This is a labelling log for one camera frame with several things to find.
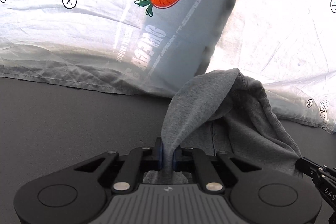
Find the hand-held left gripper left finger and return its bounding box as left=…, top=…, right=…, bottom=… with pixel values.
left=75, top=137, right=163, bottom=193

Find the white printed sheet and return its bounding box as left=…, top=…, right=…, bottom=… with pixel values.
left=0, top=0, right=336, bottom=133

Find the grey zip hoodie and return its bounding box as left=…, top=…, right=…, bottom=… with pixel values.
left=143, top=68, right=303, bottom=185

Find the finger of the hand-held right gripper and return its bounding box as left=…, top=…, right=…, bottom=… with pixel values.
left=295, top=157, right=327, bottom=180

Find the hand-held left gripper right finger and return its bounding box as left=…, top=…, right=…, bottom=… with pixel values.
left=173, top=147, right=263, bottom=192

